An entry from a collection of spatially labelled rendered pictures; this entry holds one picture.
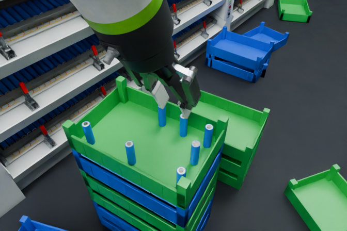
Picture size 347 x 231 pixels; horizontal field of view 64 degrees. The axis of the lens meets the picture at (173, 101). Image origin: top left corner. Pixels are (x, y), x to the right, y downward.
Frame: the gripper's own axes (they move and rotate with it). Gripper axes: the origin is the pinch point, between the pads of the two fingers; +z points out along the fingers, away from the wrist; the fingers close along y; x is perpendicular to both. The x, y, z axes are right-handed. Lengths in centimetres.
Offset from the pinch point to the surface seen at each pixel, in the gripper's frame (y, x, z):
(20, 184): -54, -37, 41
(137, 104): -15.6, 0.8, 16.5
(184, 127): 0.6, -1.0, 11.9
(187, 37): -41, 62, 73
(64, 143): -47, -17, 40
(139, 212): -2.7, -22.5, 20.6
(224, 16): -30, 86, 79
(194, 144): 5.7, -4.7, 6.8
